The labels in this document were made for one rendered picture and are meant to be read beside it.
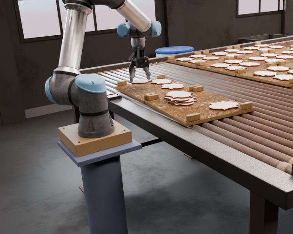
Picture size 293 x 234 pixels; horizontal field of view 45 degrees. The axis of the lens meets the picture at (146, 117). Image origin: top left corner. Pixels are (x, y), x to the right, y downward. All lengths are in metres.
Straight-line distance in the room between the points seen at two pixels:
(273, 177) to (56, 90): 0.87
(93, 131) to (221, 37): 5.27
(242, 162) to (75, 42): 0.81
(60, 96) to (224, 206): 1.57
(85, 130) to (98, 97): 0.14
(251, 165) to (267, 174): 0.07
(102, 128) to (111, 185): 0.25
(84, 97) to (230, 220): 1.47
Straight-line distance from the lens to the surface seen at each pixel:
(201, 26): 6.20
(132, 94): 1.93
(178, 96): 1.70
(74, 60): 1.48
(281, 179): 1.07
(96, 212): 1.55
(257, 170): 1.11
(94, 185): 1.48
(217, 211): 2.57
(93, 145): 1.38
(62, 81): 1.45
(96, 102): 1.37
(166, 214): 2.54
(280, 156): 1.20
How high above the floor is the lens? 1.41
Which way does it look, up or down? 18 degrees down
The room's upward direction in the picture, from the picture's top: 4 degrees counter-clockwise
